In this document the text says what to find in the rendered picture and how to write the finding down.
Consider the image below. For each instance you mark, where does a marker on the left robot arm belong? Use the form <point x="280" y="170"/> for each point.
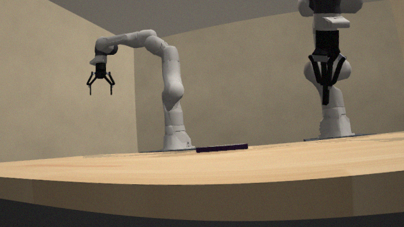
<point x="327" y="17"/>

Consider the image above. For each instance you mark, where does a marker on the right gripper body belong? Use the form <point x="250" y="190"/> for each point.
<point x="100" y="67"/>

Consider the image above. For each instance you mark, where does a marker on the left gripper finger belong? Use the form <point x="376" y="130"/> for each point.
<point x="329" y="83"/>
<point x="320" y="77"/>

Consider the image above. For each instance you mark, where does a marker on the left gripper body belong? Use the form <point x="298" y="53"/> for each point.
<point x="328" y="39"/>

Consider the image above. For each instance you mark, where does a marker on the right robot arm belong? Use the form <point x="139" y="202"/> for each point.
<point x="175" y="136"/>

